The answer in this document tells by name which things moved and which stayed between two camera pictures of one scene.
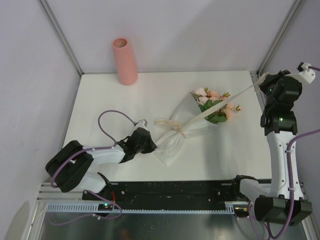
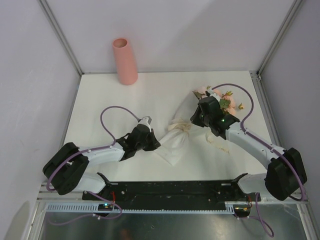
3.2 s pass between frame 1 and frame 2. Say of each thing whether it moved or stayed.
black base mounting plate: stayed
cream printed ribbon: moved
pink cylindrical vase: stayed
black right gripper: moved
